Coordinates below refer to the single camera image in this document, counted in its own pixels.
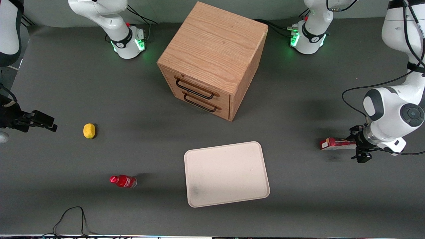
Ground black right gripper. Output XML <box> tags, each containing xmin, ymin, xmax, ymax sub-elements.
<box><xmin>0</xmin><ymin>96</ymin><xmax>58</xmax><ymax>133</ymax></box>

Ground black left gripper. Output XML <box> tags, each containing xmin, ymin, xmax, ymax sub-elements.
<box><xmin>347</xmin><ymin>125</ymin><xmax>374</xmax><ymax>163</ymax></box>

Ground red tartan cookie box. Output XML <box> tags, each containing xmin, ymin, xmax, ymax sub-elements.
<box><xmin>319</xmin><ymin>137</ymin><xmax>358</xmax><ymax>151</ymax></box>

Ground beige plastic tray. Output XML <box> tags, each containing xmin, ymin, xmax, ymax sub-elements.
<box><xmin>184</xmin><ymin>141</ymin><xmax>270</xmax><ymax>208</ymax></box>

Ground yellow lemon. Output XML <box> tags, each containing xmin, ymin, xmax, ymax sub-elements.
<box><xmin>83</xmin><ymin>123</ymin><xmax>96</xmax><ymax>139</ymax></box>

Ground red cola bottle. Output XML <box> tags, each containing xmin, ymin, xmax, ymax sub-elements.
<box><xmin>110</xmin><ymin>175</ymin><xmax>137</xmax><ymax>189</ymax></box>

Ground wooden drawer front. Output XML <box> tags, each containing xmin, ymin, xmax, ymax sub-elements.
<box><xmin>166</xmin><ymin>88</ymin><xmax>231</xmax><ymax>120</ymax></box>
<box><xmin>161</xmin><ymin>66</ymin><xmax>231</xmax><ymax>109</ymax></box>

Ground wooden two-drawer cabinet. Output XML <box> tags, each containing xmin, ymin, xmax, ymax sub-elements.
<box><xmin>157</xmin><ymin>1</ymin><xmax>269</xmax><ymax>122</ymax></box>

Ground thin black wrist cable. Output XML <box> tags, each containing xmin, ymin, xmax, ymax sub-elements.
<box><xmin>374</xmin><ymin>147</ymin><xmax>425</xmax><ymax>156</ymax></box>
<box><xmin>0</xmin><ymin>83</ymin><xmax>18</xmax><ymax>103</ymax></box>

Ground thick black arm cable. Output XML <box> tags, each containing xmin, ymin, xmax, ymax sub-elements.
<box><xmin>342</xmin><ymin>0</ymin><xmax>425</xmax><ymax>117</ymax></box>

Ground thin black looping cable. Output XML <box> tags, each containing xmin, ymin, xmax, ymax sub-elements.
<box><xmin>52</xmin><ymin>206</ymin><xmax>100</xmax><ymax>238</ymax></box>

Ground black arm base cables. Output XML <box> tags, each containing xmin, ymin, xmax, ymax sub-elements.
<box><xmin>254</xmin><ymin>10</ymin><xmax>311</xmax><ymax>39</ymax></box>
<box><xmin>126</xmin><ymin>4</ymin><xmax>158</xmax><ymax>42</ymax></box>

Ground black metal drawer handle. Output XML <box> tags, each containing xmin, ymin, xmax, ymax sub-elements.
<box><xmin>175</xmin><ymin>78</ymin><xmax>216</xmax><ymax>100</ymax></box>
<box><xmin>183</xmin><ymin>93</ymin><xmax>219</xmax><ymax>113</ymax></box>

